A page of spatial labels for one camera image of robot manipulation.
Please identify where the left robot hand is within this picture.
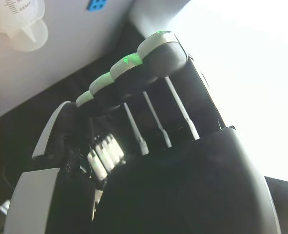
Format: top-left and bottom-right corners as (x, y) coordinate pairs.
(3, 30), (281, 234)

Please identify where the large translucent white syringe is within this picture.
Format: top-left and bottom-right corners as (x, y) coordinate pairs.
(0, 0), (49, 52)

